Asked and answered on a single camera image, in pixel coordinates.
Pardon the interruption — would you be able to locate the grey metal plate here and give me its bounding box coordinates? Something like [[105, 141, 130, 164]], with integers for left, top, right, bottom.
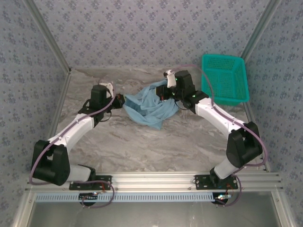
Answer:
[[30, 202, 280, 227]]

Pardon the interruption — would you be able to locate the slotted cable duct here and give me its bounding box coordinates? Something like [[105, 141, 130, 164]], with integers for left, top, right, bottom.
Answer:
[[35, 192, 215, 203]]

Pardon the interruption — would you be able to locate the aluminium frame post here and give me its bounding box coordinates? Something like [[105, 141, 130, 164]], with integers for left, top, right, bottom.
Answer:
[[241, 0, 283, 61], [23, 0, 73, 74]]

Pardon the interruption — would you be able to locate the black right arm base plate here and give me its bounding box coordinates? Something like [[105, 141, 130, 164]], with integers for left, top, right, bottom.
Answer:
[[194, 174, 239, 191]]

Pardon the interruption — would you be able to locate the light blue t-shirt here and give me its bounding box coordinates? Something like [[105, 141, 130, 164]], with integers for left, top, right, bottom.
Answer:
[[122, 79, 179, 130]]

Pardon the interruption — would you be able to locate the black controller board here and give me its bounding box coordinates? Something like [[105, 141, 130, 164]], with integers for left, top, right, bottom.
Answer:
[[79, 192, 99, 206], [214, 193, 232, 206]]

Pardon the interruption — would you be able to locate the aluminium cross rail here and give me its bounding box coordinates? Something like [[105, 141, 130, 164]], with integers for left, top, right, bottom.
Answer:
[[25, 172, 284, 192]]

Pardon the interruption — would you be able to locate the aluminium lower frame rail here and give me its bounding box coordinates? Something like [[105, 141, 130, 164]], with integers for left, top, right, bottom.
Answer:
[[271, 191, 294, 227], [10, 191, 36, 227]]

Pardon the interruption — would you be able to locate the teal plastic basket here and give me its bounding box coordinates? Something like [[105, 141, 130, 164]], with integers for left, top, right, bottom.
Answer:
[[201, 53, 250, 106]]

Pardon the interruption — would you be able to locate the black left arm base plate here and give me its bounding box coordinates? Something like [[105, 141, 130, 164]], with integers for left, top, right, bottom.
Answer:
[[69, 174, 112, 191]]

